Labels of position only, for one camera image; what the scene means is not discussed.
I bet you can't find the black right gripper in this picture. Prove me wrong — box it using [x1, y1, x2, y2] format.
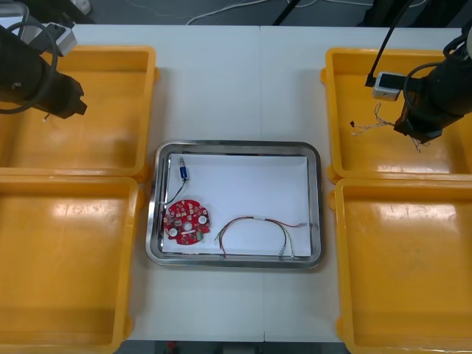
[392, 87, 443, 145]

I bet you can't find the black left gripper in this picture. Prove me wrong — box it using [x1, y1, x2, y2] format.
[36, 72, 89, 119]

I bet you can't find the twisted blue-white wire harness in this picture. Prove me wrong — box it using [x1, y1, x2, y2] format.
[349, 103, 431, 153]

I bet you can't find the solenoid with blue label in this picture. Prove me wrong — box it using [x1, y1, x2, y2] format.
[161, 156, 191, 206]

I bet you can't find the steel tray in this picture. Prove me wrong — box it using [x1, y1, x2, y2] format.
[145, 139, 325, 270]

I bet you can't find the round red circuit board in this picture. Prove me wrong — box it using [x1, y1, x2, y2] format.
[163, 197, 214, 246]

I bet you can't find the red black green-yellow wire harness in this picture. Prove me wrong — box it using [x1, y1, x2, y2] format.
[213, 215, 308, 259]

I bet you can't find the yellow-orange plastic bin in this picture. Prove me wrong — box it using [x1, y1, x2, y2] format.
[328, 178, 472, 354]
[0, 44, 162, 181]
[319, 47, 472, 184]
[0, 176, 145, 354]

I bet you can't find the dark equipment stand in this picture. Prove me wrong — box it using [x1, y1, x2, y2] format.
[364, 0, 472, 29]

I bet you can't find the clear plastic container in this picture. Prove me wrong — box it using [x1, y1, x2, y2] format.
[0, 0, 30, 41]

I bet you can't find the white paper sheet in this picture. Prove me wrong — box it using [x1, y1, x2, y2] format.
[163, 153, 314, 257]

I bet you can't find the white floor cable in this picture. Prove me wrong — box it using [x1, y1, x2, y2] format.
[186, 0, 322, 27]

